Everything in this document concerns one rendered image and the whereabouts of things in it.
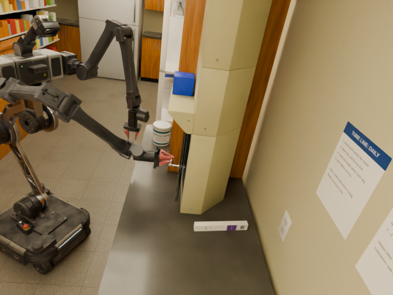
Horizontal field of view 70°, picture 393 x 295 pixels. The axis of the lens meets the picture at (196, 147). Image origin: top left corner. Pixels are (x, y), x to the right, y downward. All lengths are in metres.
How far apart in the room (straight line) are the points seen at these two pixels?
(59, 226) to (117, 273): 1.27
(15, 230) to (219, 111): 1.85
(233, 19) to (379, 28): 0.47
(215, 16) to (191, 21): 0.38
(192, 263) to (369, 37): 1.05
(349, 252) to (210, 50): 0.81
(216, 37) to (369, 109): 0.58
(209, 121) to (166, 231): 0.57
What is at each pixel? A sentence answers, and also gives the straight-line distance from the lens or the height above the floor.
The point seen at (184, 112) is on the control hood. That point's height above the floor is 1.51.
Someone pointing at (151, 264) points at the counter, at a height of 0.94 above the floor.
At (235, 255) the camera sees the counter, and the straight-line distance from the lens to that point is 1.40.
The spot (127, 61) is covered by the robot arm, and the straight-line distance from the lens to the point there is 1.66.
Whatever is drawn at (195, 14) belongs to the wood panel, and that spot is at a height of 1.86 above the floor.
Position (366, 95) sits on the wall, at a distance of 0.91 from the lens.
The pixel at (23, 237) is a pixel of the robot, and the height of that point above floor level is 0.24.
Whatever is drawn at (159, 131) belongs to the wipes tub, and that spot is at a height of 1.06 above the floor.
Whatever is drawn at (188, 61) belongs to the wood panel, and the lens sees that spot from 1.52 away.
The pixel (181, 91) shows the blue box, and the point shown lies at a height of 1.53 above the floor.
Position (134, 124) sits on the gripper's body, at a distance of 1.74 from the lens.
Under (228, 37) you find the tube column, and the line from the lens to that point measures 1.13.
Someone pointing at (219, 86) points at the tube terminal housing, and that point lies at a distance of 1.17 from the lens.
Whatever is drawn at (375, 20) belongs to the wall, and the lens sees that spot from 0.98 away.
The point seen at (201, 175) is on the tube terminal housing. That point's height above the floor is 1.20.
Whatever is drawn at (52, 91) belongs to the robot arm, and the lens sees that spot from 1.25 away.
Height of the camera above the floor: 1.98
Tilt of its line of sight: 30 degrees down
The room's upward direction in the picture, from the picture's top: 9 degrees clockwise
